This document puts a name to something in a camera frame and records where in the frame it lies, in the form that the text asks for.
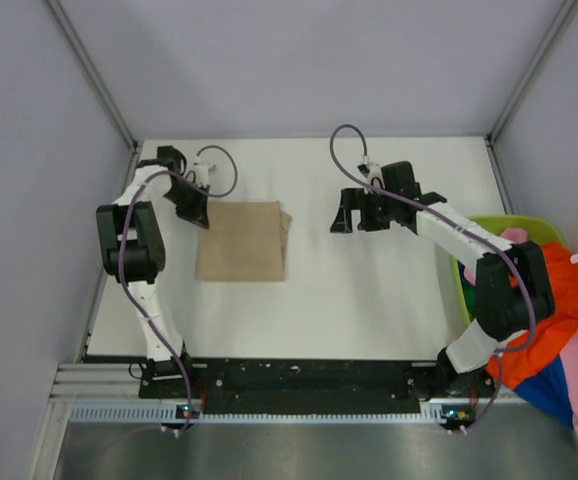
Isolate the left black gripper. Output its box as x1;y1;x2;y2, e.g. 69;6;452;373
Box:
163;181;210;229

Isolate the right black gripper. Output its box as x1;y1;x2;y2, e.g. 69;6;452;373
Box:
331;188;398;234

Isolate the beige t shirt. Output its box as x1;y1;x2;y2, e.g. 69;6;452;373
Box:
196;201;292;282

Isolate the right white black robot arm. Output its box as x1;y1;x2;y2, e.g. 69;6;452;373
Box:
330;160;556;396

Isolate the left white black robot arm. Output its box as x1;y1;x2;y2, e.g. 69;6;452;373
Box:
96;145;210;397

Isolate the dark green t shirt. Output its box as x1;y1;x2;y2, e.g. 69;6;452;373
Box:
463;285;476;315

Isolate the green plastic basket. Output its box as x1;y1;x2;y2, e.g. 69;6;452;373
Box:
452;215;567;326

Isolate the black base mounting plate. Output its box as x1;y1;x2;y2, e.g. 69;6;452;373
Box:
139;357;493;416

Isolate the orange t shirt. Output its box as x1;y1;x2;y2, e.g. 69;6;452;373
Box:
486;242;578;389

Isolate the blue t shirt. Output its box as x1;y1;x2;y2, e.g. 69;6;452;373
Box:
514;356;573;429

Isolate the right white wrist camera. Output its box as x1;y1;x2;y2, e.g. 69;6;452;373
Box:
357;157;384;189

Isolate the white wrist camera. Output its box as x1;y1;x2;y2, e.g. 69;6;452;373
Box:
187;156;217;190
357;157;384;189

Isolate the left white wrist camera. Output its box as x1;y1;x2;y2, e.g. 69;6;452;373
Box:
187;156;217;190

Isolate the right aluminium frame post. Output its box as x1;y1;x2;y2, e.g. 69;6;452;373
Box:
487;0;578;147

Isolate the aluminium frame post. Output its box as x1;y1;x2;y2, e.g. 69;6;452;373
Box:
487;0;578;147
42;0;138;151

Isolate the grey slotted cable duct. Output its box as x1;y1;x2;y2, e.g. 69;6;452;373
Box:
69;403;468;425

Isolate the left aluminium frame post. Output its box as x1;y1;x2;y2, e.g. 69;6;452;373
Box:
42;0;138;151

